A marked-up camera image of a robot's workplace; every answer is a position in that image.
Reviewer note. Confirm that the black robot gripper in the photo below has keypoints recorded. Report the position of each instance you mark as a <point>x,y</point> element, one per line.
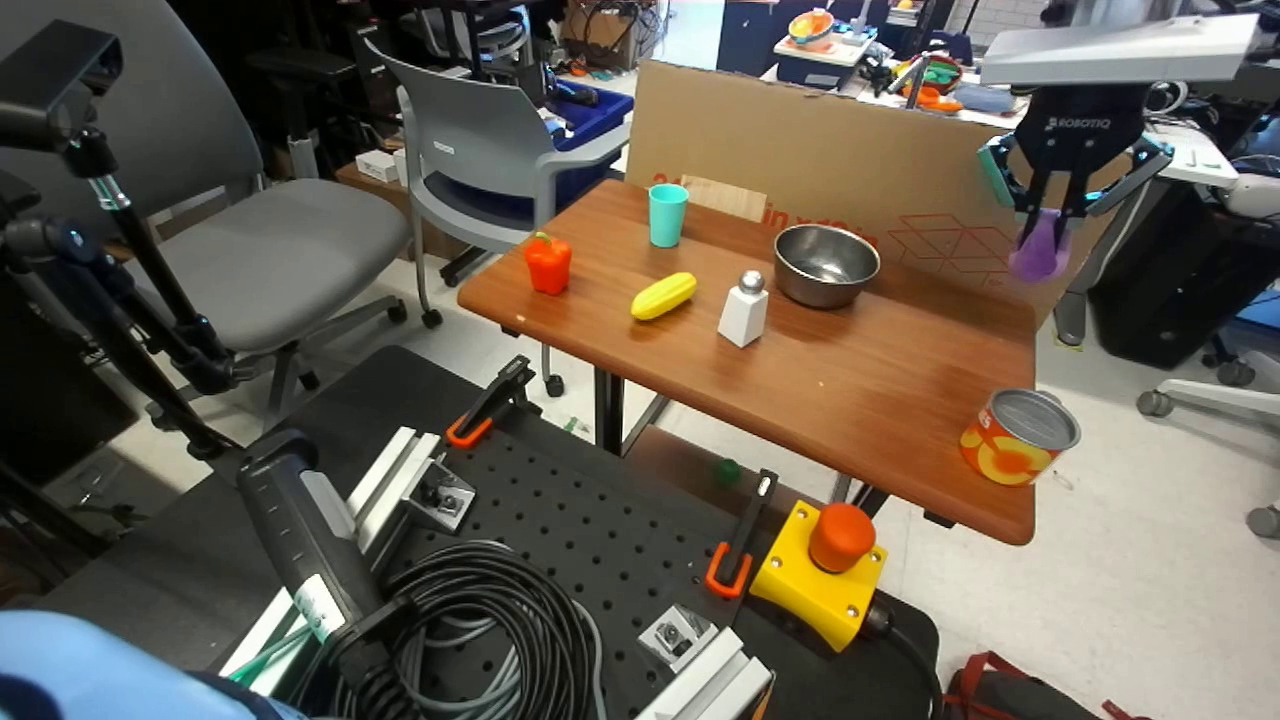
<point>1078,130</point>

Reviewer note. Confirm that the purple ball toy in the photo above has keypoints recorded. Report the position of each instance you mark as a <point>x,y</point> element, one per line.
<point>1040,255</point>

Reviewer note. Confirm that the large brown cardboard sheet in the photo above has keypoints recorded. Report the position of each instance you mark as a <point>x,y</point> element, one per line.
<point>827,152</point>

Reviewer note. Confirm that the small cardboard piece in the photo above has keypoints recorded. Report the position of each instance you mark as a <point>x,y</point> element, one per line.
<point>726,196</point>

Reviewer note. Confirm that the yellow oblong toy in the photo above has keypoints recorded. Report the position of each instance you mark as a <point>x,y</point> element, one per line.
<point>662,297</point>

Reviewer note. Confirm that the orange red pepper toy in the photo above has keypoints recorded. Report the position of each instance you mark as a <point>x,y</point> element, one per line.
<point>549,266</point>

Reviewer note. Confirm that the white background desk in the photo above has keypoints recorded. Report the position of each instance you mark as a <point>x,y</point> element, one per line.
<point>1192,152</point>

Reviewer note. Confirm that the metal bowl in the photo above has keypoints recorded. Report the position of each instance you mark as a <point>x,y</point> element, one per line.
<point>827,266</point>

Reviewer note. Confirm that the grey chair base with wheels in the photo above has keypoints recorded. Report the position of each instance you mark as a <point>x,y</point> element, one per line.
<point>1207,403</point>

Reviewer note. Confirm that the tin can with fruit label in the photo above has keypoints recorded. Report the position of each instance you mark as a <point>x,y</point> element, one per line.
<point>1015,441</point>

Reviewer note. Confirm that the orange background bowl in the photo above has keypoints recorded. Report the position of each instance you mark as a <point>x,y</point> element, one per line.
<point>809,26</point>

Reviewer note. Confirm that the brown wooden table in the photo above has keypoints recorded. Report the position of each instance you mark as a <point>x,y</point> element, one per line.
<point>815,364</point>

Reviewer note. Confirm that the white salt shaker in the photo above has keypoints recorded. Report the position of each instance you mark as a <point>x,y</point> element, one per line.
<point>740,317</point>

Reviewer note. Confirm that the teal plastic cup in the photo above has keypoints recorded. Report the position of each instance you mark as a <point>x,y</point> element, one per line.
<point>668,216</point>

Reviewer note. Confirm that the yellow emergency stop box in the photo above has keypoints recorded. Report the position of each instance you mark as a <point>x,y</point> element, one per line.
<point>822,574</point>

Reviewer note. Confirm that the blue storage bin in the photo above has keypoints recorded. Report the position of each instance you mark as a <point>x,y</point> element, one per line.
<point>592,115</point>

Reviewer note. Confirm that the black orange clamp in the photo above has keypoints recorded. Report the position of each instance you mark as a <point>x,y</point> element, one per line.
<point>740,541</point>
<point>493,403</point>

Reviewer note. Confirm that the brown bag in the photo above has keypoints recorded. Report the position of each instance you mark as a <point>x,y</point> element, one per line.
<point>604,28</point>

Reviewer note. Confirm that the red black bag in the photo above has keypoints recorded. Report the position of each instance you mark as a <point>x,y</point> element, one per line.
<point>1015,691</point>

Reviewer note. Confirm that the grey plastic chair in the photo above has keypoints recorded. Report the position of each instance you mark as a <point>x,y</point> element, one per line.
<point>493,161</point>

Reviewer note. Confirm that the black perforated base board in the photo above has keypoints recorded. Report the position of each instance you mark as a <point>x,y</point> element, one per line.
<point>602,522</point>

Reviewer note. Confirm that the grey upholstered office chair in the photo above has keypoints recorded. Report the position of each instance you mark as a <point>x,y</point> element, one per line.
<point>264,255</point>

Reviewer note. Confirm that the black power strip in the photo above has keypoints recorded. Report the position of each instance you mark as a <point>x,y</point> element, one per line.
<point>310,534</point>

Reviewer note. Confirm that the blue cloth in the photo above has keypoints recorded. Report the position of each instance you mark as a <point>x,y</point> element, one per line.
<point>107,674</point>

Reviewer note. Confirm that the aluminium extrusion rail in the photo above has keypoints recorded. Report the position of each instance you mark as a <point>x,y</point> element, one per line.
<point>714,682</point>
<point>384,484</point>

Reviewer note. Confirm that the black camera on tripod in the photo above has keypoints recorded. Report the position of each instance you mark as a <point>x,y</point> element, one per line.
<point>81,201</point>

